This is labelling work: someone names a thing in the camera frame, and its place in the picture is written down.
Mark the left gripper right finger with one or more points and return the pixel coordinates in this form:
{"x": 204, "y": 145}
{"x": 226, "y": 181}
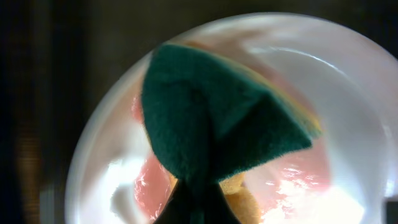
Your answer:
{"x": 216, "y": 208}

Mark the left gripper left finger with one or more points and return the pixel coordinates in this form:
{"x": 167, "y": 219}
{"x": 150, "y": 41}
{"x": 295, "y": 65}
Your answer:
{"x": 179, "y": 206}

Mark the green yellow sponge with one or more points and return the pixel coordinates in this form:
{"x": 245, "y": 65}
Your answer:
{"x": 210, "y": 119}

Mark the cream plate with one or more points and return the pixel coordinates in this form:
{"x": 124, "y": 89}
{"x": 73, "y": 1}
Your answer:
{"x": 350, "y": 81}

